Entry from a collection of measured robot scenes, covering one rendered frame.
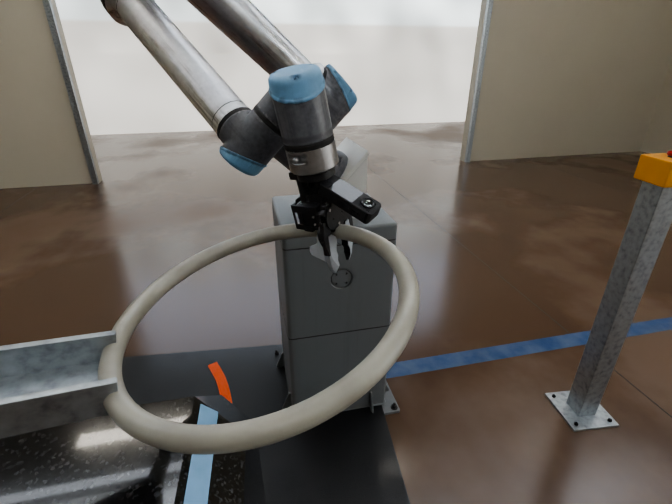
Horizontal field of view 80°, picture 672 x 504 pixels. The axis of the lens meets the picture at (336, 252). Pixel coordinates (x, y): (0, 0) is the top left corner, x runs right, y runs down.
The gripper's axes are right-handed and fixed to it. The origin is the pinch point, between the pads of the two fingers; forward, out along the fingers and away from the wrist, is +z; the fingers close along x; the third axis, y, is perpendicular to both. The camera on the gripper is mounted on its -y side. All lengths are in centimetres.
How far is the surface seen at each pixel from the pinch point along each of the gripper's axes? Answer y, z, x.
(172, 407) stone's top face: 15.3, 10.0, 37.1
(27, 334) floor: 207, 74, 21
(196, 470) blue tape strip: 3.4, 12.1, 42.5
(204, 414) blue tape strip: 10.9, 12.6, 34.6
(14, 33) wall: 474, -82, -158
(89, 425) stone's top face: 24, 7, 47
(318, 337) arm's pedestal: 39, 58, -25
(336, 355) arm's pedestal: 35, 69, -28
